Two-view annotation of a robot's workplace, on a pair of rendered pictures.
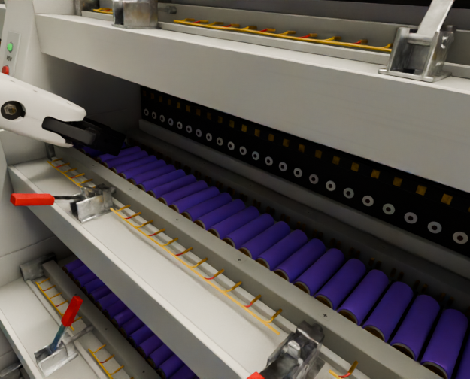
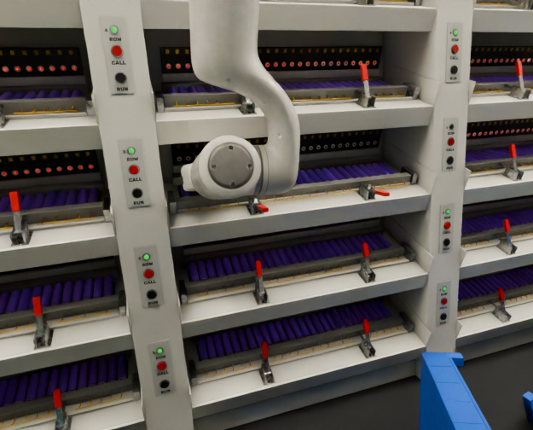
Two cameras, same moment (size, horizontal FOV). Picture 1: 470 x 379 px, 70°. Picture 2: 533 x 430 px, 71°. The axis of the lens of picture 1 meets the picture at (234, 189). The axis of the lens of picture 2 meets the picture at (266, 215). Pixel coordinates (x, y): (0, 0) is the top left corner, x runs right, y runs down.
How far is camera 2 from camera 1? 0.75 m
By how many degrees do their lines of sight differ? 50
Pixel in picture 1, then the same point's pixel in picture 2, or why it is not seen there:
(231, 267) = (329, 186)
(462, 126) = (384, 115)
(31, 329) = (232, 305)
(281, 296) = (349, 182)
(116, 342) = (274, 270)
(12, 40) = (130, 145)
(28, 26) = (150, 131)
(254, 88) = (332, 121)
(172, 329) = (333, 213)
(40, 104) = not seen: hidden behind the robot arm
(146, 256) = (300, 204)
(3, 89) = not seen: hidden behind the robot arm
